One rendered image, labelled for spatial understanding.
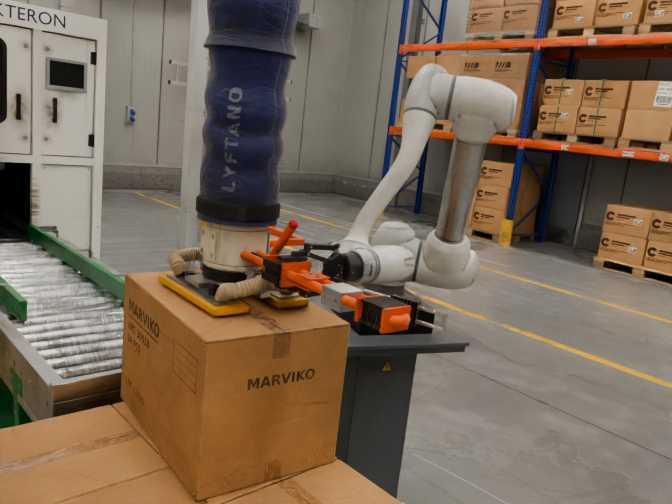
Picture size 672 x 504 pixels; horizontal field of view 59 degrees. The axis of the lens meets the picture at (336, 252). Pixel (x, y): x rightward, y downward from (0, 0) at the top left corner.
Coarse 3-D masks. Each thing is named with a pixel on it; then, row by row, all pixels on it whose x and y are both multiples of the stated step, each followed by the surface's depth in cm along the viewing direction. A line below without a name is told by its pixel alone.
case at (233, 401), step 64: (128, 320) 178; (192, 320) 144; (256, 320) 150; (320, 320) 155; (128, 384) 180; (192, 384) 139; (256, 384) 142; (320, 384) 154; (192, 448) 141; (256, 448) 147; (320, 448) 159
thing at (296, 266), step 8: (264, 256) 146; (272, 256) 147; (264, 264) 145; (272, 264) 142; (280, 264) 144; (288, 264) 141; (296, 264) 143; (304, 264) 144; (264, 272) 145; (272, 272) 144; (280, 272) 142; (296, 272) 143; (272, 280) 143; (280, 280) 142; (288, 280) 142
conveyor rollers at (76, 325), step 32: (0, 256) 336; (32, 256) 340; (32, 288) 283; (64, 288) 292; (96, 288) 294; (32, 320) 242; (64, 320) 250; (96, 320) 251; (64, 352) 217; (96, 352) 217
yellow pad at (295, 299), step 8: (256, 296) 167; (272, 296) 162; (280, 296) 161; (288, 296) 162; (296, 296) 164; (272, 304) 160; (280, 304) 158; (288, 304) 160; (296, 304) 162; (304, 304) 163
